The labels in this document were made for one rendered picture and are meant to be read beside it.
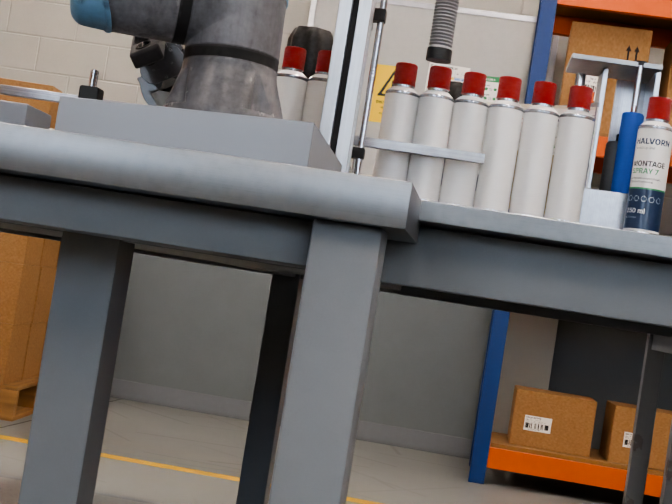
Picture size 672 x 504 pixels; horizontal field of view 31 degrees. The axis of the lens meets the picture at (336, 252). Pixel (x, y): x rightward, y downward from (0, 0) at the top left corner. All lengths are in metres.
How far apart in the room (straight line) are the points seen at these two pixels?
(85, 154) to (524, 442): 4.60
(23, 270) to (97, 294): 3.92
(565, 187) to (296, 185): 0.83
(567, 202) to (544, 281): 0.60
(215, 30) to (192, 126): 0.17
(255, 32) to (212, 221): 0.44
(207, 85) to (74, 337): 0.37
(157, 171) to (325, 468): 0.28
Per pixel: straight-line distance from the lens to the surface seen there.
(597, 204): 1.83
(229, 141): 1.31
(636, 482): 3.64
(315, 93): 1.80
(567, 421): 5.53
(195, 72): 1.44
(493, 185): 1.77
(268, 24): 1.46
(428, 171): 1.77
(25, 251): 5.13
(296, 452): 1.02
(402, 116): 1.79
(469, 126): 1.79
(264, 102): 1.44
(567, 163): 1.78
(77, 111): 1.36
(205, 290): 6.39
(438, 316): 6.23
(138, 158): 1.03
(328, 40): 2.11
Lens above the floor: 0.73
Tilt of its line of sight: 2 degrees up
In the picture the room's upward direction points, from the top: 9 degrees clockwise
